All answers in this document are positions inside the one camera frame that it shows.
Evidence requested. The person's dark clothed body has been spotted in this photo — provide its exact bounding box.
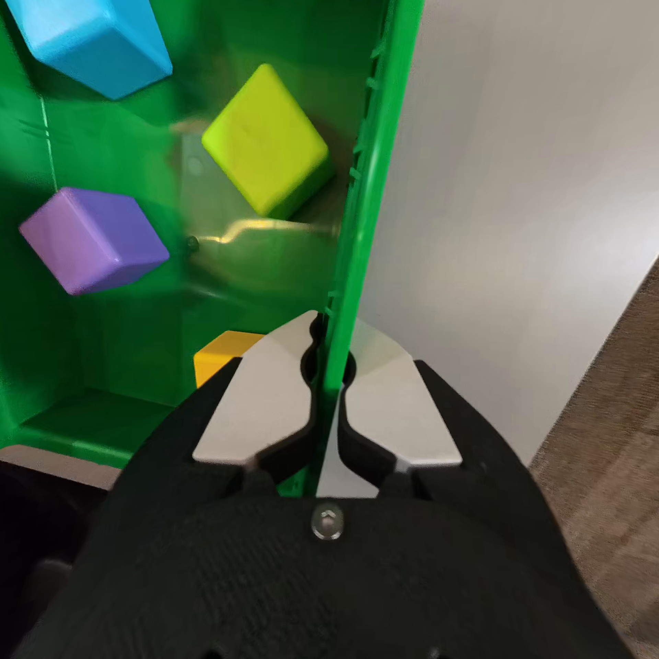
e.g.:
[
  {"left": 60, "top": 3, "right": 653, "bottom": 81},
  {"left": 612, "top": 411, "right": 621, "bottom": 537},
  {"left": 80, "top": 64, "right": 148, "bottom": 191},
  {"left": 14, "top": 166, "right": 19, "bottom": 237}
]
[{"left": 0, "top": 461, "right": 111, "bottom": 659}]

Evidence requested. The yellow cube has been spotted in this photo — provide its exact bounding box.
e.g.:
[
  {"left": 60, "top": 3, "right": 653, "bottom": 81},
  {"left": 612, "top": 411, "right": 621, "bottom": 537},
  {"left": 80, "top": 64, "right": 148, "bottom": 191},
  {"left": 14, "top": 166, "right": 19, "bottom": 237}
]
[{"left": 194, "top": 331, "right": 266, "bottom": 389}]

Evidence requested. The lime green cube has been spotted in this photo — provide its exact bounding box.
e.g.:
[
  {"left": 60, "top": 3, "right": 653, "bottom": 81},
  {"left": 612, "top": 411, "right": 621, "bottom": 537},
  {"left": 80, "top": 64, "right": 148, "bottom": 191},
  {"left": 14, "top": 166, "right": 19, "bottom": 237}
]
[{"left": 202, "top": 63, "right": 335, "bottom": 220}]

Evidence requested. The purple cube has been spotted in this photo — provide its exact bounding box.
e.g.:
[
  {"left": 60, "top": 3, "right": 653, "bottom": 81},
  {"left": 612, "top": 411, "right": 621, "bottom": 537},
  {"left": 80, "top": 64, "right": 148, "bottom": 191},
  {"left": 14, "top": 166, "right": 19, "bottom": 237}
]
[{"left": 19, "top": 187, "right": 171, "bottom": 296}]

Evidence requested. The blue cube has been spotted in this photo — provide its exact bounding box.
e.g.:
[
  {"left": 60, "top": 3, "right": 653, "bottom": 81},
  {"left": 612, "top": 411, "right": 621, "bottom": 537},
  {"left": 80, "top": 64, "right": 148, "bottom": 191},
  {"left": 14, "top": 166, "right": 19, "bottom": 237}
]
[{"left": 5, "top": 0, "right": 174, "bottom": 101}]

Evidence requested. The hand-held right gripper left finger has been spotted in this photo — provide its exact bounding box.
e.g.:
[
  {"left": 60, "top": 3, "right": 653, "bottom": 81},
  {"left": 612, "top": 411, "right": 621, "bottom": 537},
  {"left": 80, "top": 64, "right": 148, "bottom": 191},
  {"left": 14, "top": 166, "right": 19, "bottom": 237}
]
[{"left": 192, "top": 310, "right": 326, "bottom": 485}]

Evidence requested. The green plastic bin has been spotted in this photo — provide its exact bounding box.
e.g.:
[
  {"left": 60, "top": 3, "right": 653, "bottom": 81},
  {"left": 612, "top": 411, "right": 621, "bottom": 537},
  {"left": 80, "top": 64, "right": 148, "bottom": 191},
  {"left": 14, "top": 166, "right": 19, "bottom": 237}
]
[{"left": 0, "top": 0, "right": 425, "bottom": 497}]

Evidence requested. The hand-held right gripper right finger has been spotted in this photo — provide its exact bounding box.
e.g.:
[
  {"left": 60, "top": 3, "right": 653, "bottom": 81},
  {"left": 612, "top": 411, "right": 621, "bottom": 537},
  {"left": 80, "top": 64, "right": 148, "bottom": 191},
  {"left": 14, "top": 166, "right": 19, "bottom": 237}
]
[{"left": 337, "top": 319, "right": 463, "bottom": 487}]

